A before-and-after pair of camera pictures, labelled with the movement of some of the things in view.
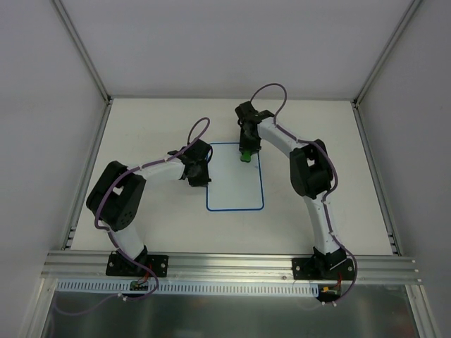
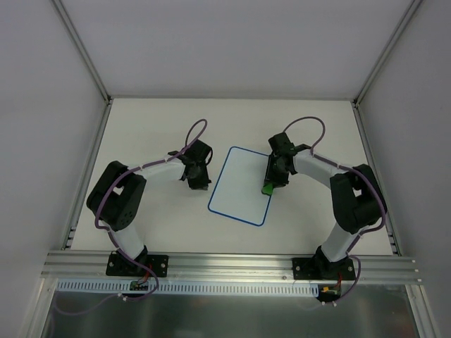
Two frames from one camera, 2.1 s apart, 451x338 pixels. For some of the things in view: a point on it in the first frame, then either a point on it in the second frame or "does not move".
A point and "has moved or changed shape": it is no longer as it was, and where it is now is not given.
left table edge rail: x=77 y=210 does not move
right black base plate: x=323 y=268 does not move
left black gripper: x=199 y=177 does not move
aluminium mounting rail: x=91 y=265 does not move
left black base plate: x=119 y=265 does not move
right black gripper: x=249 y=143 → x=275 y=177
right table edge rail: x=376 y=177 does not move
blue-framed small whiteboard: x=234 y=184 has moved or changed shape
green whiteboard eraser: x=246 y=156 → x=268 y=189
